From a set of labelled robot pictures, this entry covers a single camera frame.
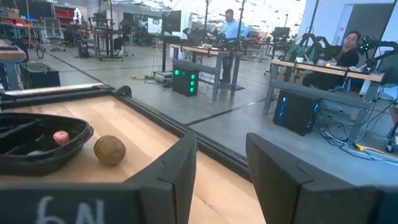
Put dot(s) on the red storage shelf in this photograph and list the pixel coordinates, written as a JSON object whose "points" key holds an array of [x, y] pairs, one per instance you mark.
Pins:
{"points": [[63, 14]]}

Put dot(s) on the black camera rig frame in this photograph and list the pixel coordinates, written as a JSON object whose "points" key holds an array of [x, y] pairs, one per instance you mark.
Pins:
{"points": [[314, 15], [241, 18]]}

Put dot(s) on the pink plush toy fruit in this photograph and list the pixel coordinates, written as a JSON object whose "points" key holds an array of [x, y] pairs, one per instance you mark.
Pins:
{"points": [[61, 137]]}

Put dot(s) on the black floor box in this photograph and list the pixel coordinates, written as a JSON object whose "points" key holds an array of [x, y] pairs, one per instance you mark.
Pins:
{"points": [[40, 77]]}

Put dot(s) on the black plastic tupperware container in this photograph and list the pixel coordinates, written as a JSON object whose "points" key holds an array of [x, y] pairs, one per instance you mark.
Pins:
{"points": [[31, 158]]}

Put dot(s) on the dark grey door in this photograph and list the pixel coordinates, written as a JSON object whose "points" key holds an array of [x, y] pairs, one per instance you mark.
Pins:
{"points": [[370, 25]]}

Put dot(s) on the black aluminium table frame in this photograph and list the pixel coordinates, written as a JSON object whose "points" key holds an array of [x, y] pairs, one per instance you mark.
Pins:
{"points": [[149, 115]]}

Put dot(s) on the black computer monitor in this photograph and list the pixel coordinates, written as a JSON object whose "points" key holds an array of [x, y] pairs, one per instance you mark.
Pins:
{"points": [[171, 21]]}

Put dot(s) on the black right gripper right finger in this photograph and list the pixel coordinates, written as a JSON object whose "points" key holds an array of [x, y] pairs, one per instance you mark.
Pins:
{"points": [[280, 193]]}

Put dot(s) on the seated person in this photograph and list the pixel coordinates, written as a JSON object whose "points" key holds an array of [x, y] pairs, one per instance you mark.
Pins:
{"points": [[345, 54]]}

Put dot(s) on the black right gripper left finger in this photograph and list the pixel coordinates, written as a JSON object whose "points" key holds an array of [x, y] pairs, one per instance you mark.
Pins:
{"points": [[174, 186]]}

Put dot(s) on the brown toy kiwi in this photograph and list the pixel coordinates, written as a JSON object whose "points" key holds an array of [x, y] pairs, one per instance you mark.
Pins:
{"points": [[109, 150]]}

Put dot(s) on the wooden workbench grey legs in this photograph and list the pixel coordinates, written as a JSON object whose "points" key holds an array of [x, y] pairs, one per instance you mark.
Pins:
{"points": [[311, 67], [205, 50]]}

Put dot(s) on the standing person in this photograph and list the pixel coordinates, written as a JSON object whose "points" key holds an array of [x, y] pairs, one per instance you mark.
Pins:
{"points": [[231, 29]]}

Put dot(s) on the wooden workbench blue legs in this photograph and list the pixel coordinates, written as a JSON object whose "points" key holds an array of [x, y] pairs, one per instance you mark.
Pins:
{"points": [[9, 54]]}

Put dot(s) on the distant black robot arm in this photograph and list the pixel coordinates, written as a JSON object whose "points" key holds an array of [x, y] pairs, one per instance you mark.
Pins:
{"points": [[376, 46], [311, 43]]}

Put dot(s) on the black computer blue lights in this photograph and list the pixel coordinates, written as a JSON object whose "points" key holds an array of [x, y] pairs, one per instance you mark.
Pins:
{"points": [[295, 112]]}

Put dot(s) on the black computer green lights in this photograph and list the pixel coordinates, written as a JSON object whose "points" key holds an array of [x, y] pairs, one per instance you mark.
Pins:
{"points": [[185, 81]]}

